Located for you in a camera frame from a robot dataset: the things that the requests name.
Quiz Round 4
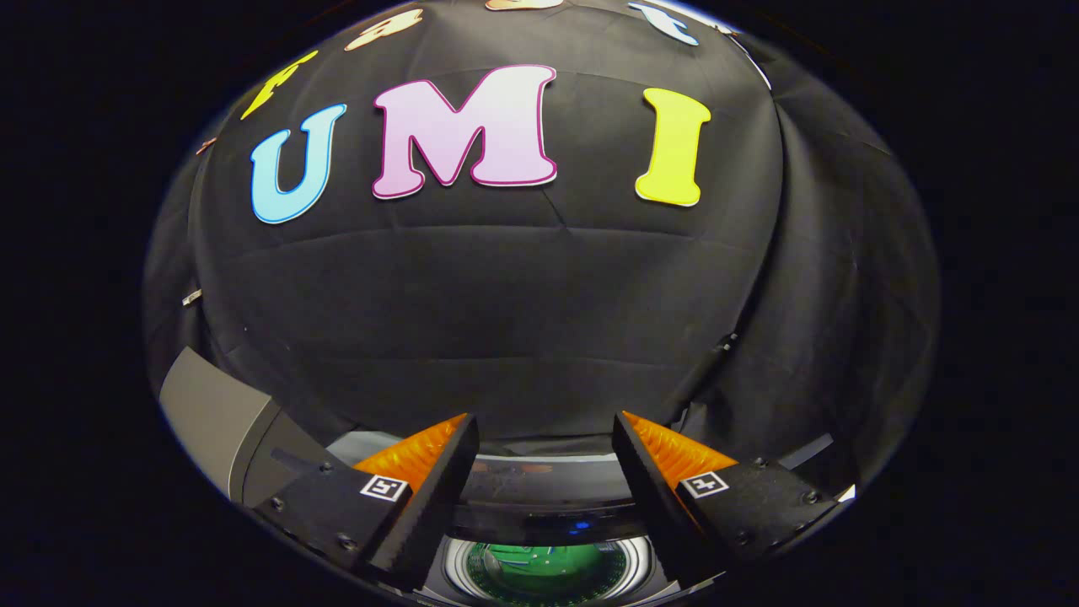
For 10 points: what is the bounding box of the grey box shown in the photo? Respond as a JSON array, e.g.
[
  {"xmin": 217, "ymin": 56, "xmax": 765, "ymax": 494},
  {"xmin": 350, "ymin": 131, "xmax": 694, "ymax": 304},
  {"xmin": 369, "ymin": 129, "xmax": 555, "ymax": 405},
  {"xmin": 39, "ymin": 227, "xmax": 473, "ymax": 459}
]
[{"xmin": 159, "ymin": 347, "xmax": 340, "ymax": 507}]

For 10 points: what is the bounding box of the washing machine with dark lid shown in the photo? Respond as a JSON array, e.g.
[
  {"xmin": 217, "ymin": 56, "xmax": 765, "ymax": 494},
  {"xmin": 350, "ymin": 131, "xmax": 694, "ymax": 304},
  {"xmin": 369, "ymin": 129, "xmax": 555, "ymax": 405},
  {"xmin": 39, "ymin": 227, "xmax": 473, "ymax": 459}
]
[{"xmin": 327, "ymin": 426, "xmax": 857, "ymax": 607}]

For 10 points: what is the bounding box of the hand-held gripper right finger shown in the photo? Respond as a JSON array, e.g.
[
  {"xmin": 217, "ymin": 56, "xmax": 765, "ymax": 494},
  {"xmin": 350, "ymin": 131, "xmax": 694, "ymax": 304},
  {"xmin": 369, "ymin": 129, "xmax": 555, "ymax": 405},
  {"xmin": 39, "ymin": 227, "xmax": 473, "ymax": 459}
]
[{"xmin": 611, "ymin": 411, "xmax": 844, "ymax": 583}]

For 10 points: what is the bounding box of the black backdrop cloth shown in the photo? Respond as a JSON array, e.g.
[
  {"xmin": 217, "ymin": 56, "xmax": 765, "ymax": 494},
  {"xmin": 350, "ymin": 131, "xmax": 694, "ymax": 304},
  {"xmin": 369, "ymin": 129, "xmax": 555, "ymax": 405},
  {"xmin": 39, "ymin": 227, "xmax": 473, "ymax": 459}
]
[{"xmin": 142, "ymin": 0, "xmax": 943, "ymax": 507}]

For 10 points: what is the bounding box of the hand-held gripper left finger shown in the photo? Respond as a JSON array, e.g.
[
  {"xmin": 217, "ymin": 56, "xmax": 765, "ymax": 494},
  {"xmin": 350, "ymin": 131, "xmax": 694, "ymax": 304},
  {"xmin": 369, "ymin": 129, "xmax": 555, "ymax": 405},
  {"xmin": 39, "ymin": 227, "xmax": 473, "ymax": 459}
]
[{"xmin": 253, "ymin": 413, "xmax": 481, "ymax": 591}]

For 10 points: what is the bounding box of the green polo shirt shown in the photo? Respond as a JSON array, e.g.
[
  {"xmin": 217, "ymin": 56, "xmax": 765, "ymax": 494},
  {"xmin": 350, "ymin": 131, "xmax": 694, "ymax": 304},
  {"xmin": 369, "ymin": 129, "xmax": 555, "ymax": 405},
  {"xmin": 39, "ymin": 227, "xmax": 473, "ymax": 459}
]
[{"xmin": 466, "ymin": 544, "xmax": 629, "ymax": 602}]

